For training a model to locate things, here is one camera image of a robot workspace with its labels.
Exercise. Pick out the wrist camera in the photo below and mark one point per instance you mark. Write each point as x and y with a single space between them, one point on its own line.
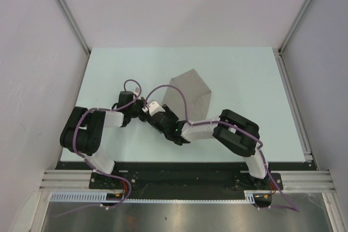
152 108
137 91

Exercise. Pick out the aluminium rail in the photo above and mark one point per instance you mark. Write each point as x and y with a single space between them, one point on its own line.
65 180
294 107

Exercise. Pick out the right aluminium frame post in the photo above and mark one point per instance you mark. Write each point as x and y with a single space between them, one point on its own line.
295 24

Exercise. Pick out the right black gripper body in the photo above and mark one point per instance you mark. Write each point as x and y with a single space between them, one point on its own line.
169 114

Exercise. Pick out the aluminium frame post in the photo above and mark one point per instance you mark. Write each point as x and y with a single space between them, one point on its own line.
64 8
295 24

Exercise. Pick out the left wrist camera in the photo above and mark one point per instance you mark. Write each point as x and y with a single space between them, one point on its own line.
137 91

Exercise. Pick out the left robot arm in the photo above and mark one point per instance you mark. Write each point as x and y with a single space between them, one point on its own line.
83 131

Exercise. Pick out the front aluminium rail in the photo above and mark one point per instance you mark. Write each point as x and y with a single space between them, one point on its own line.
65 180

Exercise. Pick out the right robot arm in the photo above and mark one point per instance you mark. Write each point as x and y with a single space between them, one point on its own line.
238 134

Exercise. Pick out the light blue cable duct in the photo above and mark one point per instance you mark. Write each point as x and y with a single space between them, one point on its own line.
104 197

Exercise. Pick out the grey cloth napkin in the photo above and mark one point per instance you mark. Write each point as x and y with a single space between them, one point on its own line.
197 95

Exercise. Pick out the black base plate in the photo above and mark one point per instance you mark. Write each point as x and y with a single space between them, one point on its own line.
185 181

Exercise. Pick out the left aluminium frame post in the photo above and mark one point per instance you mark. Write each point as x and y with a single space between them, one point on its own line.
64 8

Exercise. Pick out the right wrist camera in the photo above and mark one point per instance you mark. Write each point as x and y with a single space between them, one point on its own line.
152 108

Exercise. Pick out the right side aluminium rail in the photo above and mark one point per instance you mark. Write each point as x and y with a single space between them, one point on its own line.
294 107

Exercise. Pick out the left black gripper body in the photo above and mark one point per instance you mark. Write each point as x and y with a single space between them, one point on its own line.
136 111

